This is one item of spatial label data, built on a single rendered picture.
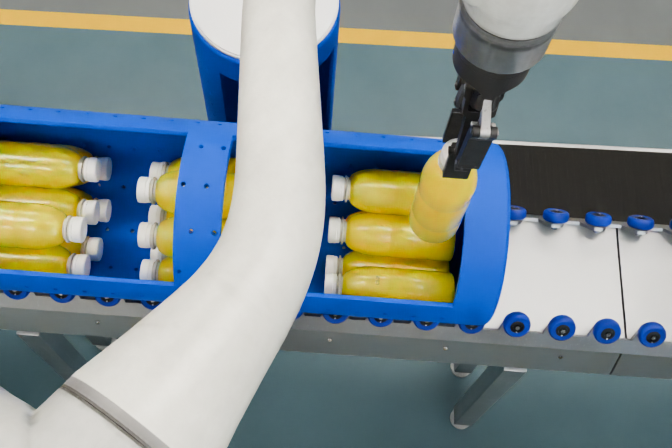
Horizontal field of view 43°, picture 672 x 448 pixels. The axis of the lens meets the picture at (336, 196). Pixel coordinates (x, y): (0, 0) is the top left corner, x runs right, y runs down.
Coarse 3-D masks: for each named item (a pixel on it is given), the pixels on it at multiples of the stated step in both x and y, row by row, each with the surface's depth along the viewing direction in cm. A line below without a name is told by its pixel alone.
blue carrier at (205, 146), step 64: (0, 128) 139; (64, 128) 138; (128, 128) 124; (192, 128) 125; (128, 192) 145; (192, 192) 118; (128, 256) 142; (192, 256) 119; (320, 256) 144; (448, 320) 127
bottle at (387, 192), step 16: (368, 176) 131; (384, 176) 131; (400, 176) 131; (416, 176) 131; (352, 192) 131; (368, 192) 130; (384, 192) 130; (400, 192) 130; (368, 208) 131; (384, 208) 131; (400, 208) 131
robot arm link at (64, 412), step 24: (0, 408) 44; (24, 408) 46; (48, 408) 45; (72, 408) 44; (0, 432) 43; (24, 432) 43; (48, 432) 43; (72, 432) 43; (96, 432) 43; (120, 432) 43
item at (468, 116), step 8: (464, 88) 83; (472, 88) 83; (464, 96) 84; (464, 104) 84; (464, 112) 85; (472, 112) 85; (464, 120) 87; (472, 120) 86; (464, 128) 87; (464, 136) 88; (456, 144) 91; (448, 152) 91; (456, 152) 91
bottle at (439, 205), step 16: (432, 160) 102; (432, 176) 101; (416, 192) 108; (432, 192) 102; (448, 192) 101; (464, 192) 101; (416, 208) 109; (432, 208) 105; (448, 208) 104; (464, 208) 106; (416, 224) 112; (432, 224) 109; (448, 224) 108; (432, 240) 113
